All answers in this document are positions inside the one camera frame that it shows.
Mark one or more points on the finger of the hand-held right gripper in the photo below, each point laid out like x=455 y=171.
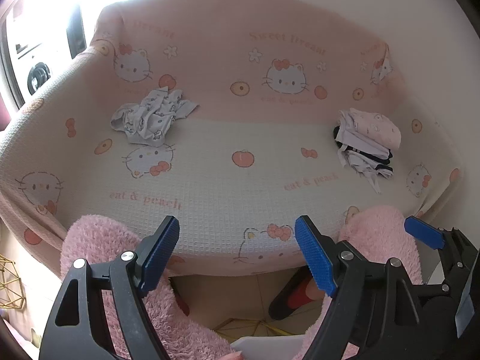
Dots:
x=423 y=232
x=465 y=307

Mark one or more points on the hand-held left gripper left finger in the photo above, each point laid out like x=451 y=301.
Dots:
x=159 y=255

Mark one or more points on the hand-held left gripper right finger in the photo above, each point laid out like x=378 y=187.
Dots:
x=315 y=255

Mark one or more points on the white cartoon print pants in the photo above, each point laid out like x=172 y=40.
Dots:
x=150 y=120

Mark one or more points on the person's right leg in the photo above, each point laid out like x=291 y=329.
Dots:
x=378 y=228

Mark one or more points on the person's leg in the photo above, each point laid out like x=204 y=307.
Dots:
x=97 y=232
x=378 y=228

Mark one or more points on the black red slipper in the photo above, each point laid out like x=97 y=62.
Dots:
x=288 y=300

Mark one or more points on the person's left leg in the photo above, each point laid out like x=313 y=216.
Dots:
x=97 y=232

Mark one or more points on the dark striped folded garment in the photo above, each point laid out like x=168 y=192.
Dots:
x=375 y=159

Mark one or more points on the white flat sheet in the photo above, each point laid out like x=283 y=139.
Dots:
x=270 y=347

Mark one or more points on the pink cat print blanket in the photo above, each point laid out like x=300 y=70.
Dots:
x=240 y=180

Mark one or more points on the pink dotted folded garment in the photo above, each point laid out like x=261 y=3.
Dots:
x=378 y=129

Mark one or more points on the white appliance with round knob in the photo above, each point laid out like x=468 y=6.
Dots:
x=37 y=77

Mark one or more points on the dark window frame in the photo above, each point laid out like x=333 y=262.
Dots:
x=77 y=30

